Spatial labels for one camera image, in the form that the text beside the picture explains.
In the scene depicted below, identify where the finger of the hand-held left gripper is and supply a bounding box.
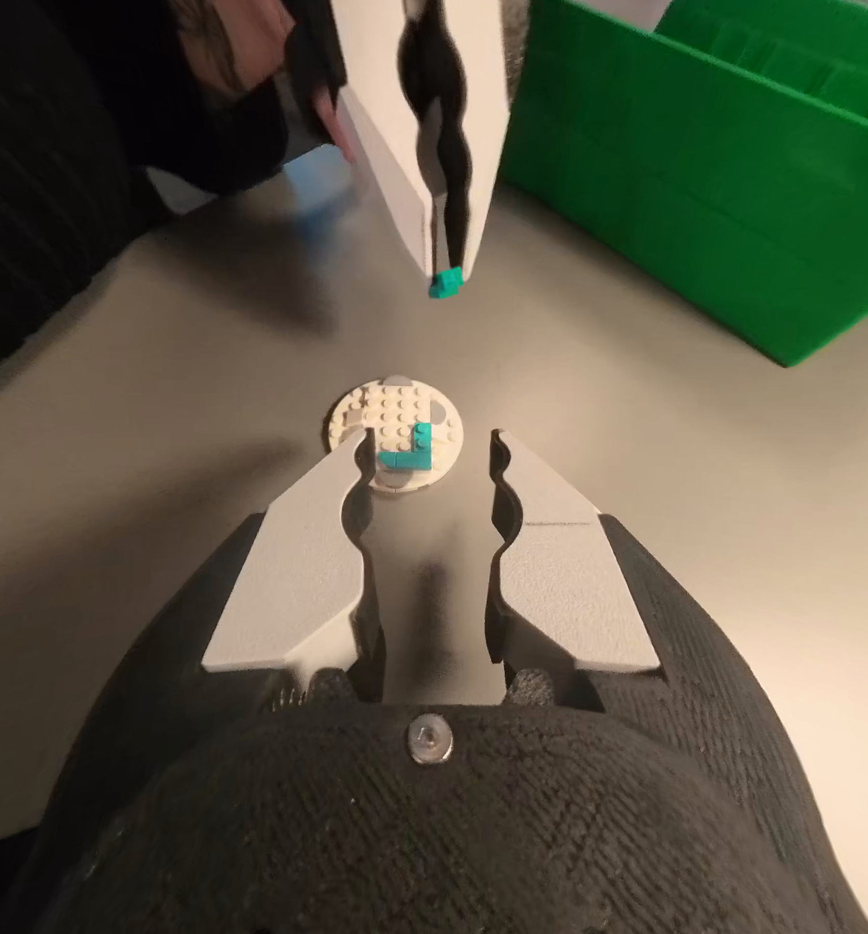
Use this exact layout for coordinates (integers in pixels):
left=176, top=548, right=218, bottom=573
left=443, top=0, right=513, bottom=277
left=330, top=0, right=436, bottom=278

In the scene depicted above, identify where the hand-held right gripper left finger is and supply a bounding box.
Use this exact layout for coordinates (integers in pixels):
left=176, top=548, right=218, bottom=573
left=200, top=427, right=385, bottom=685

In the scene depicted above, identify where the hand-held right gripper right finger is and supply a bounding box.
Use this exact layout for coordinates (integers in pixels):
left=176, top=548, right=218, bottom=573
left=488, top=428, right=663, bottom=676

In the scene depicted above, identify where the round white lego plate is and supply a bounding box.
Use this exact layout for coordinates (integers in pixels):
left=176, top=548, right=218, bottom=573
left=323, top=372, right=469, bottom=499

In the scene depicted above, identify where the person's left forearm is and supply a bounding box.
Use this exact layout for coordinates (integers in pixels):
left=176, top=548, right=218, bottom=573
left=62, top=0, right=292, bottom=194

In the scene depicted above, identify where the person's left hand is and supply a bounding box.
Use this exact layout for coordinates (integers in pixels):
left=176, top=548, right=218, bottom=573
left=177, top=0, right=356, bottom=163

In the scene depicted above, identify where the green plastic bin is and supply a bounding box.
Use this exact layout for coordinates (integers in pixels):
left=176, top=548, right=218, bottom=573
left=496, top=0, right=868, bottom=368

